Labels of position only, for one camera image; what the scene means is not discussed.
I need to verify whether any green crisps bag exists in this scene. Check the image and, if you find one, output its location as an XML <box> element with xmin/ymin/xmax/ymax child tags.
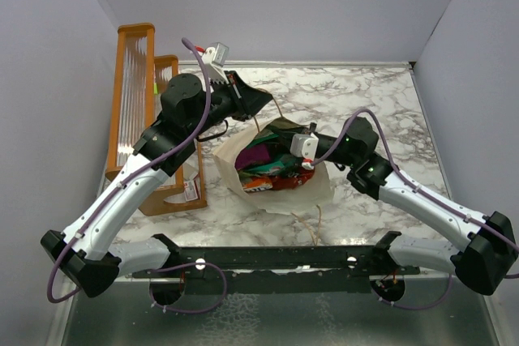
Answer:
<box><xmin>249</xmin><ymin>117</ymin><xmax>309</xmax><ymax>147</ymax></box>

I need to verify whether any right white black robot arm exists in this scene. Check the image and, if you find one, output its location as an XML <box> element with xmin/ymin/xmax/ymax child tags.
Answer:
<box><xmin>308</xmin><ymin>117</ymin><xmax>518</xmax><ymax>296</ymax></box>

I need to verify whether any red white label card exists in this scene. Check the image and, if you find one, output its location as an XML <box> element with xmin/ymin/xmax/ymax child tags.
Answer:
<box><xmin>183</xmin><ymin>173</ymin><xmax>201</xmax><ymax>202</ymax></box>

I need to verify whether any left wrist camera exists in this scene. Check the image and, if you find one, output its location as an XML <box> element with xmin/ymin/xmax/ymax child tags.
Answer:
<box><xmin>202</xmin><ymin>42</ymin><xmax>229</xmax><ymax>83</ymax></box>

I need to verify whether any wooden tiered display rack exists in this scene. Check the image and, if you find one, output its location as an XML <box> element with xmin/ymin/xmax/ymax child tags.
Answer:
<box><xmin>105</xmin><ymin>23</ymin><xmax>208</xmax><ymax>216</ymax></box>

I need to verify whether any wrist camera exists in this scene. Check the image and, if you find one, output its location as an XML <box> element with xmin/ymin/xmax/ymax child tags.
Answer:
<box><xmin>290</xmin><ymin>134</ymin><xmax>319</xmax><ymax>170</ymax></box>
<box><xmin>202</xmin><ymin>42</ymin><xmax>229</xmax><ymax>83</ymax></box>

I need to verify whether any orange snack packet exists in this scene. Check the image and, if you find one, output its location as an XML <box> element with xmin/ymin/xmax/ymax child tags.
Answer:
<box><xmin>241</xmin><ymin>177</ymin><xmax>272</xmax><ymax>193</ymax></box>

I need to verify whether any red snack packet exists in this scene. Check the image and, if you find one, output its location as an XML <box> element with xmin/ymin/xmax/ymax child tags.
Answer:
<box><xmin>271</xmin><ymin>167</ymin><xmax>315</xmax><ymax>191</ymax></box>

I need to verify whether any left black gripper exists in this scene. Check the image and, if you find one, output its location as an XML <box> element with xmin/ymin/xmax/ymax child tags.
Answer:
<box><xmin>187</xmin><ymin>70</ymin><xmax>272</xmax><ymax>139</ymax></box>

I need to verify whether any magenta snack packet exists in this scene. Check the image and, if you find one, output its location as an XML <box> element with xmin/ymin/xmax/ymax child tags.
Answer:
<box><xmin>234</xmin><ymin>144</ymin><xmax>272</xmax><ymax>170</ymax></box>

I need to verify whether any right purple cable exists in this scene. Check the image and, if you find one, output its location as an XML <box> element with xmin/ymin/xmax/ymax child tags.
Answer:
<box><xmin>302</xmin><ymin>108</ymin><xmax>519</xmax><ymax>310</ymax></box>

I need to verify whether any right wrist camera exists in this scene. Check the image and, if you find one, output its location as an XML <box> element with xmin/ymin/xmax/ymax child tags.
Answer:
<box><xmin>290</xmin><ymin>134</ymin><xmax>319</xmax><ymax>170</ymax></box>

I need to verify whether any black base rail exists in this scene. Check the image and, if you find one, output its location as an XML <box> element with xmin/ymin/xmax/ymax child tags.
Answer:
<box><xmin>133</xmin><ymin>244</ymin><xmax>419</xmax><ymax>295</ymax></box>

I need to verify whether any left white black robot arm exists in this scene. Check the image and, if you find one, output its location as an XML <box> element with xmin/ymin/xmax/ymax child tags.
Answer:
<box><xmin>41</xmin><ymin>71</ymin><xmax>273</xmax><ymax>297</ymax></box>

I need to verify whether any beige paper bag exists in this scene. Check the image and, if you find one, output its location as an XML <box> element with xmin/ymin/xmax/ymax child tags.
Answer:
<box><xmin>212</xmin><ymin>92</ymin><xmax>336</xmax><ymax>246</ymax></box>

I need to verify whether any teal snack packet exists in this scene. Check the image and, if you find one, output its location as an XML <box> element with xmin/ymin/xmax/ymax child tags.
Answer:
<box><xmin>249</xmin><ymin>156</ymin><xmax>298</xmax><ymax>176</ymax></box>

